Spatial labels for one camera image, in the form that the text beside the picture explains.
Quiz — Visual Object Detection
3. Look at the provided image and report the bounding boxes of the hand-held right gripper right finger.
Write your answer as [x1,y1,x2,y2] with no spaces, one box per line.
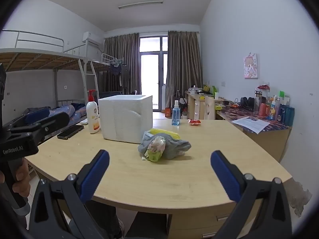
[211,150,293,239]

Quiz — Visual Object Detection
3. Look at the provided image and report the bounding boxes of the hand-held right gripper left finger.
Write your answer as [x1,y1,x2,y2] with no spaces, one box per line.
[29,149,110,239]

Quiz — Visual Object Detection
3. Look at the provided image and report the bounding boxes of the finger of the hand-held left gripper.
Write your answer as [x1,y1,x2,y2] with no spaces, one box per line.
[2,107,50,128]
[7,112,70,143]

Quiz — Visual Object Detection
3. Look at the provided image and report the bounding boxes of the white foam box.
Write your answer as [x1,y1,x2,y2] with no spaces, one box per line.
[98,95,153,144]

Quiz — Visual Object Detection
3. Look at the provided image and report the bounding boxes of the green pink wipes packet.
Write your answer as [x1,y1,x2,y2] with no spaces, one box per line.
[145,136,166,163]

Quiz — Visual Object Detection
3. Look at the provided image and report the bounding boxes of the yellow foam net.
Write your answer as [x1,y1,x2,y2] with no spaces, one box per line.
[150,128,181,141]

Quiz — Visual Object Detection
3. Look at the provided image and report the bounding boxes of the person's left hand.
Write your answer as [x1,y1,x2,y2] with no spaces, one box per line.
[12,165,32,200]

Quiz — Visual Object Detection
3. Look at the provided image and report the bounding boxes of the black smartphone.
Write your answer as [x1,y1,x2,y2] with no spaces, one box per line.
[57,124,85,140]

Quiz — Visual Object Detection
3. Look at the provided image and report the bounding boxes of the white lotion pump bottle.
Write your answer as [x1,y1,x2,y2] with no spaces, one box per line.
[86,90,101,134]

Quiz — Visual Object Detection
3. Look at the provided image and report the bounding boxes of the person's leg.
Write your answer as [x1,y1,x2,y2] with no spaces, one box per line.
[85,200,124,239]

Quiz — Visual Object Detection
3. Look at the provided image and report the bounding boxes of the desk with patterned cloth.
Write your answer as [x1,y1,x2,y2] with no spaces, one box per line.
[216,100,292,162]

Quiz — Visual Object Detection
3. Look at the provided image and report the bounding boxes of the white metal bunk bed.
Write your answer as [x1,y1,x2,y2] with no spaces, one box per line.
[0,30,88,127]
[86,53,125,97]

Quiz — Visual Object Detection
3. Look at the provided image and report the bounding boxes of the white paper sheet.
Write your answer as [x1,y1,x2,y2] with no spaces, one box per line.
[231,116,271,133]

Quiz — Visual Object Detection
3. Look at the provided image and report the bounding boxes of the wooden desk drawer unit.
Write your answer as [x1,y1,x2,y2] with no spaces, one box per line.
[169,199,262,239]

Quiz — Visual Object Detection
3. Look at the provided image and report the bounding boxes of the white bed ladder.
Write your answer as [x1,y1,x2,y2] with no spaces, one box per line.
[78,58,100,105]

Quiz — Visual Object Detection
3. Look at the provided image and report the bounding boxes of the wooden chair with smiley face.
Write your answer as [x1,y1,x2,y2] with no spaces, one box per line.
[204,95,216,120]

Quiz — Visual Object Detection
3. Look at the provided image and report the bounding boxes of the small clear spray bottle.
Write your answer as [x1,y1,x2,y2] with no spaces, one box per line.
[171,100,181,126]

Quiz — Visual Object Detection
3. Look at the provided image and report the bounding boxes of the black headphones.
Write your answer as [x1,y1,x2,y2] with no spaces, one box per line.
[240,97,255,110]

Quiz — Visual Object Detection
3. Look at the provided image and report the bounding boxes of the wooden desk with drawers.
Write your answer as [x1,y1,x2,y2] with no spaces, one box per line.
[185,91,217,120]

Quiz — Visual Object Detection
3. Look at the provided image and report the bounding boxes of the group of toiletry bottles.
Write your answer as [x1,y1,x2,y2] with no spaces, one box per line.
[254,85,295,127]

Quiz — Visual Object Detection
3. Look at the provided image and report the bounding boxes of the dark hanging clothes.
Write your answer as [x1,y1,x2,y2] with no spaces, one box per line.
[110,63,130,90]

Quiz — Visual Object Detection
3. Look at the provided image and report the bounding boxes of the white air conditioner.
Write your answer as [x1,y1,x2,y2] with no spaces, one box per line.
[82,31,100,46]

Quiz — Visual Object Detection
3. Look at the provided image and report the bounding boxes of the brown curtain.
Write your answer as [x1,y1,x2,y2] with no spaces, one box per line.
[103,33,140,95]
[165,30,203,107]

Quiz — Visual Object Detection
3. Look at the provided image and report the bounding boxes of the glass balcony door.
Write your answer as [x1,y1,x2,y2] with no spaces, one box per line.
[139,37,168,110]

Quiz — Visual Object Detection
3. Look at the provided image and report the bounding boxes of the ceiling tube light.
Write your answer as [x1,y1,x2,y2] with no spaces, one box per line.
[118,1,163,10]

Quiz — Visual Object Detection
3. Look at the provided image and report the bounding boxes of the cartoon wall poster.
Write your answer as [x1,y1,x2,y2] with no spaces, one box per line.
[244,53,258,79]

